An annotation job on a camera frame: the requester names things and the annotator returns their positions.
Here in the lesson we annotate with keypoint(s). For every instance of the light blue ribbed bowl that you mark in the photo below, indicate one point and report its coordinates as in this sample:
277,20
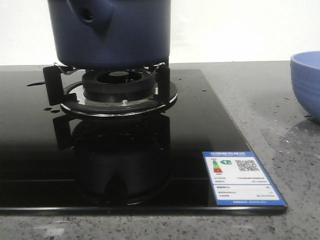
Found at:
305,80

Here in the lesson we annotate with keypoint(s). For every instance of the dark blue cooking pot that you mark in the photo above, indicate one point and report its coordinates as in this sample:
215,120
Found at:
111,34

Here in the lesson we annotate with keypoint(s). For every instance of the black pot support grate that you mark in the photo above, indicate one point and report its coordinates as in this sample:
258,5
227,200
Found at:
72,100

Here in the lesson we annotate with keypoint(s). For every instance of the black glass gas cooktop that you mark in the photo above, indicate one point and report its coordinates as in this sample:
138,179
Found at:
53,163

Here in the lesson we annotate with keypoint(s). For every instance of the black round gas burner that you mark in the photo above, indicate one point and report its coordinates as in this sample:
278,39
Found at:
115,86

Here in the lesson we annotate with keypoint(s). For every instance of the blue white energy label sticker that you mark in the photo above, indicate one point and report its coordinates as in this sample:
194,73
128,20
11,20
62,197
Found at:
239,179

